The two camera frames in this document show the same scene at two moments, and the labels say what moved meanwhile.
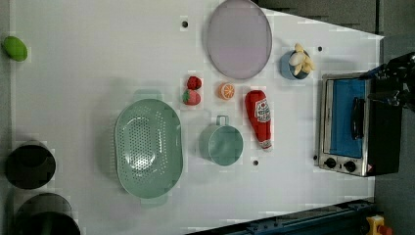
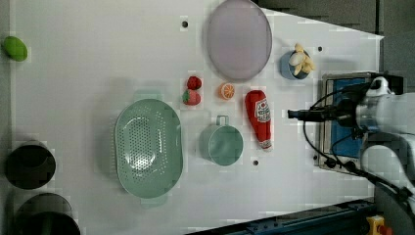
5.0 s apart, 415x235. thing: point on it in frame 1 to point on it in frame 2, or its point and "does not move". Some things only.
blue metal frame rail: (345, 218) does not move
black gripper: (395, 80) to (343, 111)
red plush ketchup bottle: (258, 111) does not move
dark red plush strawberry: (194, 82) does not move
